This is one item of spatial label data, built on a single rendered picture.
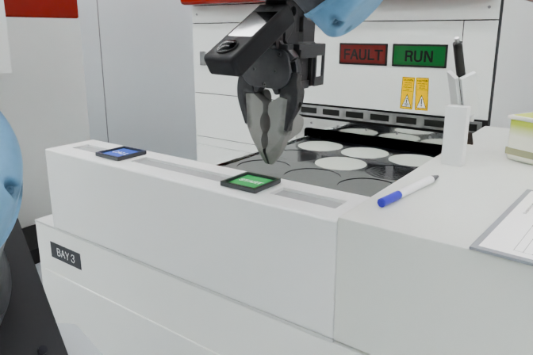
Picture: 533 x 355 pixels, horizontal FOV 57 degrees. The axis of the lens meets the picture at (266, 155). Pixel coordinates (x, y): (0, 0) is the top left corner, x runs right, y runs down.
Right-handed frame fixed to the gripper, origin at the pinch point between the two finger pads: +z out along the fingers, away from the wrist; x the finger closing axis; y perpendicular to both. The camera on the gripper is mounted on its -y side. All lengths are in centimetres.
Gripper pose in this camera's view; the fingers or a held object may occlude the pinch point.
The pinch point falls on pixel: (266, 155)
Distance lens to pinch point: 62.2
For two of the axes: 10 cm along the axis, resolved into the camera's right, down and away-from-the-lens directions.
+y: 5.9, -2.1, 7.8
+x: -8.1, -1.9, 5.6
